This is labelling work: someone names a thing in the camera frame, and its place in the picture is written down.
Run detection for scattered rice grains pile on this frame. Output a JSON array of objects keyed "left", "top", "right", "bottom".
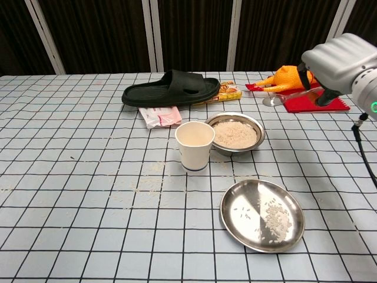
[{"left": 254, "top": 198, "right": 293, "bottom": 244}]

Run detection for yellow snack packet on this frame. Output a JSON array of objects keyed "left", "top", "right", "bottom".
[{"left": 193, "top": 81, "right": 243, "bottom": 106}]

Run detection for blue checkered tablecloth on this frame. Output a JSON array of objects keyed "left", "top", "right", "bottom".
[{"left": 0, "top": 70, "right": 377, "bottom": 283}]

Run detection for yellow rubber chicken toy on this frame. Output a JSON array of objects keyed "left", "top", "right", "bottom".
[{"left": 245, "top": 65, "right": 320, "bottom": 94}]

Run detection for white paper cup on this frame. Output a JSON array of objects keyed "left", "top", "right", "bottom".
[{"left": 174, "top": 121, "right": 216, "bottom": 174}]

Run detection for steel bowl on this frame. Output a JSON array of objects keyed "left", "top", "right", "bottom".
[{"left": 204, "top": 112, "right": 266, "bottom": 157}]

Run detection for red spiral notebook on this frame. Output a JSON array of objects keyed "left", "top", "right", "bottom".
[{"left": 283, "top": 86, "right": 351, "bottom": 114}]

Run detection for pink white sachet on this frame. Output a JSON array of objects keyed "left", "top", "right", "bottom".
[{"left": 138, "top": 106, "right": 183, "bottom": 129}]

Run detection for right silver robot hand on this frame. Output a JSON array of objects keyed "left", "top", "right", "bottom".
[{"left": 296, "top": 32, "right": 377, "bottom": 107}]

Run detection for flat steel plate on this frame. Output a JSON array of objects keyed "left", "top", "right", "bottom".
[{"left": 220, "top": 179, "right": 305, "bottom": 254}]

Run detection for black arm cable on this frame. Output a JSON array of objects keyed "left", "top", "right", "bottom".
[{"left": 351, "top": 113, "right": 377, "bottom": 189}]

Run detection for heap of white rice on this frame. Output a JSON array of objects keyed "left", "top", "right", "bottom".
[{"left": 212, "top": 121, "right": 257, "bottom": 149}]

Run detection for dark folding screen white frames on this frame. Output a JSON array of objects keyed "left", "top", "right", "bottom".
[{"left": 0, "top": 0, "right": 377, "bottom": 77}]

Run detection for black rubber slipper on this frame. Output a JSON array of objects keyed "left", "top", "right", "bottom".
[{"left": 121, "top": 69, "right": 221, "bottom": 107}]

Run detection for grey metal spoon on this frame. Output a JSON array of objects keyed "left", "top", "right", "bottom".
[{"left": 262, "top": 87, "right": 325, "bottom": 107}]

